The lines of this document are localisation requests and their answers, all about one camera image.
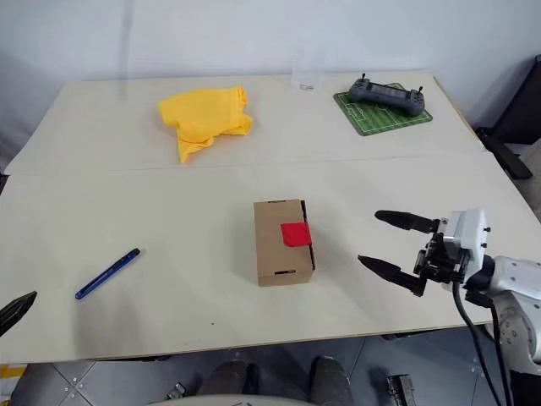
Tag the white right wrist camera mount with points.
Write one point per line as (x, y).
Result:
(469, 237)

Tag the yellow floor object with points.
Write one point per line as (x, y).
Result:
(10, 376)

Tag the grey handheld remote controller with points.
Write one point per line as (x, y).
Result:
(384, 95)

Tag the yellow cloth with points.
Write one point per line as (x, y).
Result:
(203, 110)

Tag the black metal stand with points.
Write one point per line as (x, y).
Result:
(507, 156)

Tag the black metal frame piece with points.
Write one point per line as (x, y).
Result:
(401, 389)

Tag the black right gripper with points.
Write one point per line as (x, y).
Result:
(439, 266)

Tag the brown cardboard box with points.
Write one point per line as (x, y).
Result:
(274, 258)

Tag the dark rounded shape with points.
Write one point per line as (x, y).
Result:
(331, 380)

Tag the blue plastic tool handle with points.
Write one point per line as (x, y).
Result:
(105, 275)

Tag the clear plastic cup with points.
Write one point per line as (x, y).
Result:
(307, 79)

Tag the green soccer field mat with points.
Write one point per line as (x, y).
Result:
(376, 122)

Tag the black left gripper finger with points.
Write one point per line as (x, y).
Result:
(14, 311)

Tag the red tape strip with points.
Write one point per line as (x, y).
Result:
(296, 234)

